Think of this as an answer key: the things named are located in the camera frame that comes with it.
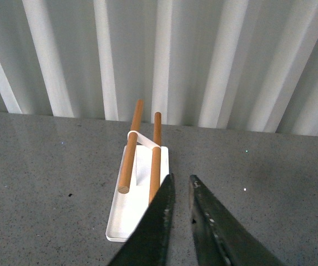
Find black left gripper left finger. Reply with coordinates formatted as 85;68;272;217
109;174;175;265

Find white pleated curtain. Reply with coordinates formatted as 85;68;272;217
0;1;318;136

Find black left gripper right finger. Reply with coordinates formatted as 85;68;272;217
189;175;283;265

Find white rack with wooden bars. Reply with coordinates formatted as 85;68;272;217
105;99;169;242

